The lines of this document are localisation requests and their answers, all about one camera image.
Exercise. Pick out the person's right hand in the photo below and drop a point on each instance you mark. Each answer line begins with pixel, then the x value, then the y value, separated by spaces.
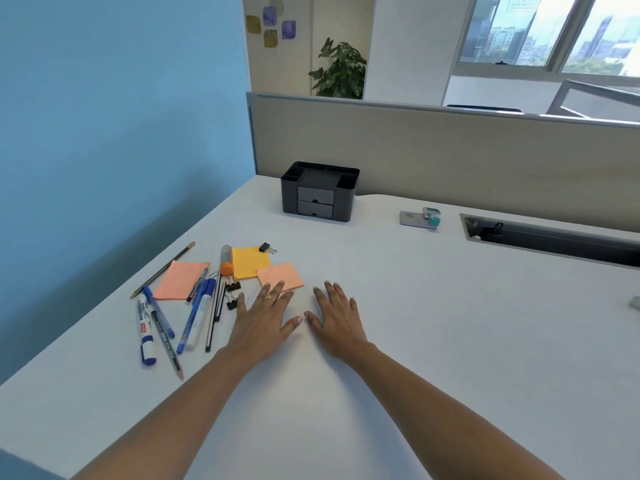
pixel 337 329

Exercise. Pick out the person's left middle finger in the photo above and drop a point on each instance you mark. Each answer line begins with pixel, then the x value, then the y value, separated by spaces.
pixel 277 294

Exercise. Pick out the orange sticky note pad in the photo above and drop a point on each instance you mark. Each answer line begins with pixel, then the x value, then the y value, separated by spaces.
pixel 247 263

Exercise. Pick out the person's right little finger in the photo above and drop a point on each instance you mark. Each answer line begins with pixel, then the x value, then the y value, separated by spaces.
pixel 354 309

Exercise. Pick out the small pink sticky note pad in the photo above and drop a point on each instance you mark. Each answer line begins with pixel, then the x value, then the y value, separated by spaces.
pixel 282 274

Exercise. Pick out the dark striped pencil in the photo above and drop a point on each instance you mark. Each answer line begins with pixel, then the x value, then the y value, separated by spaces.
pixel 162 270

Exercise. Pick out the grey pencil with pink tip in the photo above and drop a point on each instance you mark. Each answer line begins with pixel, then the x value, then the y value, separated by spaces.
pixel 167 344

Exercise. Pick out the window with grey frame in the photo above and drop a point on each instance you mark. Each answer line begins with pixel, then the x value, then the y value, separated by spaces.
pixel 550 34

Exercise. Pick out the person's left forearm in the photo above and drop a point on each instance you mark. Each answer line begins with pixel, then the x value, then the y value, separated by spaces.
pixel 170 414

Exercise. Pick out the large pink sticky note pad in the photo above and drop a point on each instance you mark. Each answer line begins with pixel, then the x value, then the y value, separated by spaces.
pixel 180 280

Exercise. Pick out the person's right forearm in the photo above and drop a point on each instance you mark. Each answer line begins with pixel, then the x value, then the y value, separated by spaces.
pixel 440 414

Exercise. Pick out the blue and yellow wall decals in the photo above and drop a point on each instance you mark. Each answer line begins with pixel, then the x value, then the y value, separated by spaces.
pixel 272 22

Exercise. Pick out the black pen with red band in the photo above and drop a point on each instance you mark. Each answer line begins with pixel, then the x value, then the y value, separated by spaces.
pixel 196 285

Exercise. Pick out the person's left thumb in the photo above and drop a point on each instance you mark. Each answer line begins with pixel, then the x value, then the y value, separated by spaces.
pixel 292 328

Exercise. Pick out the grey framed panel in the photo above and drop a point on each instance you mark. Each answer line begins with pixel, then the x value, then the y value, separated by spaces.
pixel 590 99

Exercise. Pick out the black desk organizer with drawers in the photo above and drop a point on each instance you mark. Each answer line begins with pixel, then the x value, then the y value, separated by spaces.
pixel 315 199

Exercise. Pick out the black slim pen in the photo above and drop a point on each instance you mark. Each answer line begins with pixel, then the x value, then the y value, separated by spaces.
pixel 214 319

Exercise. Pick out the orange capped clear tube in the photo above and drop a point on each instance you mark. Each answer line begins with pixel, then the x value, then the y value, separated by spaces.
pixel 227 262

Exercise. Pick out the person's right middle finger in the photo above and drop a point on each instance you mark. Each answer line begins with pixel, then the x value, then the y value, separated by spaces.
pixel 331 298

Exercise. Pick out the grey and teal stapler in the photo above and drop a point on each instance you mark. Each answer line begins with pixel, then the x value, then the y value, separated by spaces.
pixel 419 218

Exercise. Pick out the beige desk partition panel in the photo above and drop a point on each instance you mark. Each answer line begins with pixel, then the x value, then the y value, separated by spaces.
pixel 450 154

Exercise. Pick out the white correction pen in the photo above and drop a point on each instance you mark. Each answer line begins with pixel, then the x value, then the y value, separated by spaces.
pixel 205 307

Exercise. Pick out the blue ballpoint pen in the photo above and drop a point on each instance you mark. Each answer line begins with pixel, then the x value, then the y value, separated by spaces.
pixel 192 319

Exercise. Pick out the blue capped pen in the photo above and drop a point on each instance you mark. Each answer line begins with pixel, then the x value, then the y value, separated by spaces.
pixel 159 312

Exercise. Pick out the person's right thumb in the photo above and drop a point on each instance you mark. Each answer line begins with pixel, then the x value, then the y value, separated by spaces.
pixel 312 322

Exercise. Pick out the person's left hand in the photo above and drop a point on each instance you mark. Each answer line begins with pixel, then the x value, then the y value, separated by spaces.
pixel 260 329

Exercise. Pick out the white and blue marker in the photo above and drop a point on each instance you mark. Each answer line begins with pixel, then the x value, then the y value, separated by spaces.
pixel 145 332

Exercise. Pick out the green potted plant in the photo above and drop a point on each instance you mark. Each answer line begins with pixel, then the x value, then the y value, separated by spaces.
pixel 342 69

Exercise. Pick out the black binder clip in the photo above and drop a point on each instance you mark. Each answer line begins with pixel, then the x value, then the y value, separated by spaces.
pixel 233 287
pixel 233 302
pixel 267 248

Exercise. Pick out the person's left little finger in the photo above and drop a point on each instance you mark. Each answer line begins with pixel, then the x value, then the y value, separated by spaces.
pixel 242 304

